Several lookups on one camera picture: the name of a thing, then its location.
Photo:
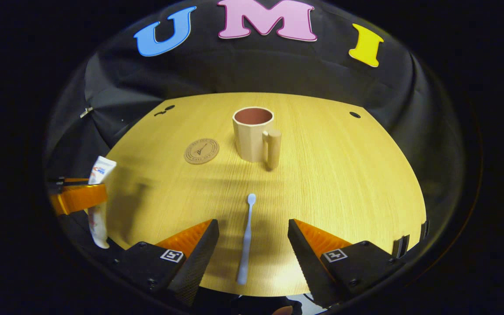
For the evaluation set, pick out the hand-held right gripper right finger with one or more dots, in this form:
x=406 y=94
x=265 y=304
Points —
x=306 y=258

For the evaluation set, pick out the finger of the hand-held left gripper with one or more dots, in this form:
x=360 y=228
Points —
x=79 y=197
x=68 y=181

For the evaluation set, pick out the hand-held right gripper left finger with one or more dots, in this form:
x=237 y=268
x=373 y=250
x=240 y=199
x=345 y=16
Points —
x=197 y=262

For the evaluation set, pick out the white toothpaste tube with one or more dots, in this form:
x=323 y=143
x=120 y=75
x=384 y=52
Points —
x=99 y=223

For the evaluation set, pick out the pale blue toothbrush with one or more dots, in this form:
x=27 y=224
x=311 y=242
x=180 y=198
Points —
x=246 y=240

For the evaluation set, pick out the round wooden coaster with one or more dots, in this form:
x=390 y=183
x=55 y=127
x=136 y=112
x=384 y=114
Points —
x=201 y=151

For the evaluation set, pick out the wooden desktop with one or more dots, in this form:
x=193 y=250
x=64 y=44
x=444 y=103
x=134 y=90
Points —
x=344 y=175

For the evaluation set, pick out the white cloth clip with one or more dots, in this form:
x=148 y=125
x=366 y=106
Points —
x=86 y=112

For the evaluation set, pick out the black desk edge clamp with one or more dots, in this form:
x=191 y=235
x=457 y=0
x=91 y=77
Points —
x=401 y=246
x=425 y=229

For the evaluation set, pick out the black backdrop cloth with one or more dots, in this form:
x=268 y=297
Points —
x=256 y=70

